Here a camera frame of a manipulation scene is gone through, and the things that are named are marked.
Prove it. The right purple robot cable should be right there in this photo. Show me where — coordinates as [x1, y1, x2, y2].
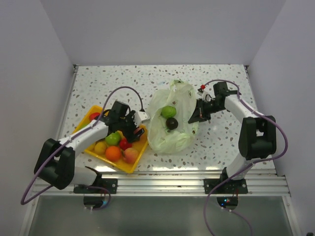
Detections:
[201, 80, 288, 236]

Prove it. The pale green avocado-print plastic bag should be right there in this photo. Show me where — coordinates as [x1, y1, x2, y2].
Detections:
[147, 80, 199, 154]

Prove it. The yellow plastic tray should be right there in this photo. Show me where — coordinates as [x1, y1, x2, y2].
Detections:
[71, 105, 150, 174]

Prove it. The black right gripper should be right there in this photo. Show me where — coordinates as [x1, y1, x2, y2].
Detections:
[189, 98, 225, 124]

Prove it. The pink peach with leaf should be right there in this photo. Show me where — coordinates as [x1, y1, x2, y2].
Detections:
[123, 147, 139, 164]

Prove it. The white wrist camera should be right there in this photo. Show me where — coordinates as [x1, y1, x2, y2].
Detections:
[197, 85, 212, 102]
[134, 111, 150, 125]

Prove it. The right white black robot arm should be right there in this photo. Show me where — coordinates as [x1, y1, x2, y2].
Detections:
[188, 80, 277, 193]

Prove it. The yellow orange fake mango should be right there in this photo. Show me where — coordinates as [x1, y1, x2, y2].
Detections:
[94, 142, 107, 155]

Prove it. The red fake pepper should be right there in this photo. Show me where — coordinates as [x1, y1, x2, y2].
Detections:
[119, 138, 132, 150]

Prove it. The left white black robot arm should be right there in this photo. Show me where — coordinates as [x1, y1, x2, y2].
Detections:
[34, 101, 149, 193]

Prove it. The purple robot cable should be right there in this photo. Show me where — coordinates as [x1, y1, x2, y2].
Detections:
[201, 80, 288, 236]
[20, 86, 146, 211]

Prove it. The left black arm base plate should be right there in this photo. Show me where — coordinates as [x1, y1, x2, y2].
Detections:
[71, 167, 118, 194]

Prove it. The pink fake peach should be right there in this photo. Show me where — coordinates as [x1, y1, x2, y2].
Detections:
[133, 126, 145, 138]

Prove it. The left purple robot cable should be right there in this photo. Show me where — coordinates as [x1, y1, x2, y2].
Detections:
[20, 86, 146, 211]

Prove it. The orange fake orange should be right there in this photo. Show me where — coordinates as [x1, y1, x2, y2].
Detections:
[105, 146, 122, 162]

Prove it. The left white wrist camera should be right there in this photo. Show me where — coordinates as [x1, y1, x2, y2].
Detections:
[134, 111, 150, 125]

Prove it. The red wrinkled fake fruit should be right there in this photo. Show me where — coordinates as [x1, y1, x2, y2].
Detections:
[89, 112, 100, 121]

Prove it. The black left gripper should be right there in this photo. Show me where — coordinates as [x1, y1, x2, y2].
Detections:
[118, 110, 144, 143]

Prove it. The small green fake lime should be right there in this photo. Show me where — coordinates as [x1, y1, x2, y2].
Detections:
[80, 123, 89, 130]

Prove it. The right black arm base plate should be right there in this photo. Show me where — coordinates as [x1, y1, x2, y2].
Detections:
[203, 167, 248, 194]

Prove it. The dark purple fake plum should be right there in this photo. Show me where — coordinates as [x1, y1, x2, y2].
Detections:
[165, 118, 178, 130]

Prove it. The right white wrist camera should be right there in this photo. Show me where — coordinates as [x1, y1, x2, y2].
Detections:
[197, 85, 212, 102]

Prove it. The bright green fake apple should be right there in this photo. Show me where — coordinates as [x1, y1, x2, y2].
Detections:
[105, 132, 121, 146]

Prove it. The aluminium rail frame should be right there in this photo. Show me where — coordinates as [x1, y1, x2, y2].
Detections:
[31, 64, 292, 197]

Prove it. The yellow fake lemon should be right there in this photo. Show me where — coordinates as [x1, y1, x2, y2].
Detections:
[86, 142, 96, 151]

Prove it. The light green fake guava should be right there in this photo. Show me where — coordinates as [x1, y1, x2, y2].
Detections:
[161, 106, 177, 119]

